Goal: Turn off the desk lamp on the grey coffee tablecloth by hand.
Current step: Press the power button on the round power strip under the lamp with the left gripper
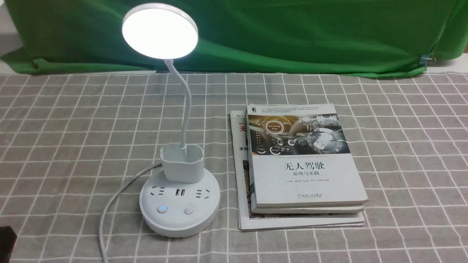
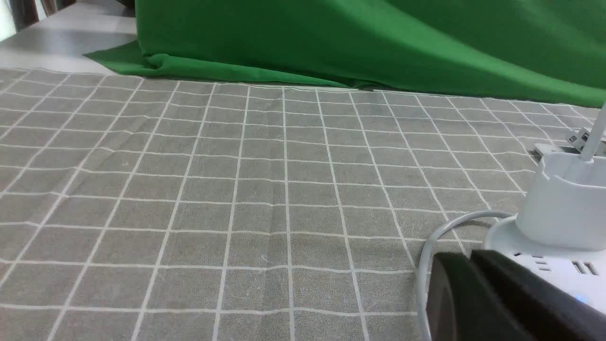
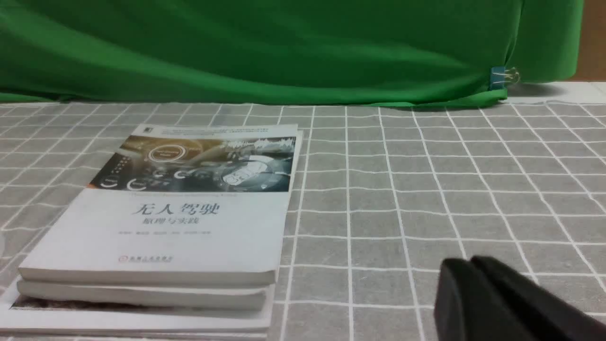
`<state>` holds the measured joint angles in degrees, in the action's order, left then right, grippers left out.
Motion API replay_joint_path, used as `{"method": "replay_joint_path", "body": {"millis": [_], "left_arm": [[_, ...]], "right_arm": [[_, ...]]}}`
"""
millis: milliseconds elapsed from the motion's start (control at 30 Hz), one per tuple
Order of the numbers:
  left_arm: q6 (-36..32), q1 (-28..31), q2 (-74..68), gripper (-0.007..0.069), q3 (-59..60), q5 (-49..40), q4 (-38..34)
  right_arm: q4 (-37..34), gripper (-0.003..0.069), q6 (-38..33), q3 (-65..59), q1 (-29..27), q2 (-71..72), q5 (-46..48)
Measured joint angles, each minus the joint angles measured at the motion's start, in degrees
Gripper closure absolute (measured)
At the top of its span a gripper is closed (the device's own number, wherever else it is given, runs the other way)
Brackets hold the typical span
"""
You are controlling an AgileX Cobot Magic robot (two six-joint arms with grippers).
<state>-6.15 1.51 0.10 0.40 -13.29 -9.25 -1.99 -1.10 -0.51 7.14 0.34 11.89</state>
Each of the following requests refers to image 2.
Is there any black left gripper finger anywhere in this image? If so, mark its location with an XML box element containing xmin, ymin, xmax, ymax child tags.
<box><xmin>426</xmin><ymin>250</ymin><xmax>606</xmax><ymax>341</ymax></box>

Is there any white desk lamp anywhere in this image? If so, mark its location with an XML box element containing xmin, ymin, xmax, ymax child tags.
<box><xmin>483</xmin><ymin>108</ymin><xmax>606</xmax><ymax>313</ymax></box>

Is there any green backdrop cloth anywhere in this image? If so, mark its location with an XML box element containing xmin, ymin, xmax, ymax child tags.
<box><xmin>87</xmin><ymin>0</ymin><xmax>606</xmax><ymax>107</ymax></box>

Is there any grey checked tablecloth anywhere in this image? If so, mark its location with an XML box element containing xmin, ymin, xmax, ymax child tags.
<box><xmin>0</xmin><ymin>69</ymin><xmax>598</xmax><ymax>341</ymax></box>

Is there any white lamp power cable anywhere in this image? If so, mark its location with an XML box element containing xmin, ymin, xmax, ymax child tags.
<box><xmin>417</xmin><ymin>210</ymin><xmax>515</xmax><ymax>341</ymax></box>

